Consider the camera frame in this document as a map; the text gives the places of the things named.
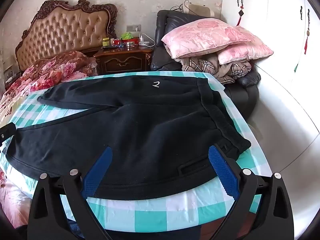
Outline dark knot tassel ornament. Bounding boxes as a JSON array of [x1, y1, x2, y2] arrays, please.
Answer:
[[236, 0, 247, 27]]

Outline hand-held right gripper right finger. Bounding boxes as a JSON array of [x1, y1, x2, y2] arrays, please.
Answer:
[[208, 144, 295, 240]]

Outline large pink floral pillow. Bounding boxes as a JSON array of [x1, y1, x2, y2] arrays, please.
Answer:
[[161, 19, 257, 59]]

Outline white wardrobe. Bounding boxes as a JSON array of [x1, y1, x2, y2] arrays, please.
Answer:
[[222, 0, 320, 155]]

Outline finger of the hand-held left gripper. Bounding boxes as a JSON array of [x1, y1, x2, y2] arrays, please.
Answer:
[[0, 123, 17, 147]]

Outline black leather armchair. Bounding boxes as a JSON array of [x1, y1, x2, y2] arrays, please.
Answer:
[[150, 10, 262, 123]]

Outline teal checked tablecloth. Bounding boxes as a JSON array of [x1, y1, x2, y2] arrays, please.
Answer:
[[0, 71, 273, 232]]

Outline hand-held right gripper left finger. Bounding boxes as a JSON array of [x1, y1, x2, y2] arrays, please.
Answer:
[[27, 146, 114, 240]]

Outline tufted leather carved headboard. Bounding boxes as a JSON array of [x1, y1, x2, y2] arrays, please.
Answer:
[[15, 0, 118, 72]]

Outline dark wooden nightstand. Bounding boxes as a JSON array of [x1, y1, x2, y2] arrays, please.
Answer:
[[94, 45, 154, 75]]

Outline red tissue box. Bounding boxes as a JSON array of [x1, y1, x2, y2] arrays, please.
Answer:
[[113, 37, 139, 46]]

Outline black pants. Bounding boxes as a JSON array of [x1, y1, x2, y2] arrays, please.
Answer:
[[5, 76, 252, 201]]

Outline small pink floral pillow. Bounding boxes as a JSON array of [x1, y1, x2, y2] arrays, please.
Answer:
[[217, 41, 274, 65]]

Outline plaid folded blanket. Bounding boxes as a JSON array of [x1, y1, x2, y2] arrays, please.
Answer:
[[181, 55, 252, 84]]

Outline red tassel ornament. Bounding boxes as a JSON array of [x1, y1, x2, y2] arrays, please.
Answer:
[[303, 9, 312, 55]]

